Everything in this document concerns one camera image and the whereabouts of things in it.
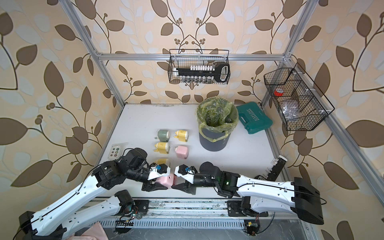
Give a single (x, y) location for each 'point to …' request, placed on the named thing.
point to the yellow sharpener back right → (182, 135)
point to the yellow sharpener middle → (162, 147)
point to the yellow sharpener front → (163, 161)
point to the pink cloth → (95, 232)
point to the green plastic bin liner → (217, 114)
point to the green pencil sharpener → (163, 135)
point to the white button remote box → (116, 152)
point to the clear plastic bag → (291, 109)
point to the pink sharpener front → (168, 181)
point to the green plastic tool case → (253, 117)
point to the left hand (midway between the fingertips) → (165, 178)
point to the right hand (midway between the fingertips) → (174, 178)
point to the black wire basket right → (301, 106)
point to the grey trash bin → (209, 145)
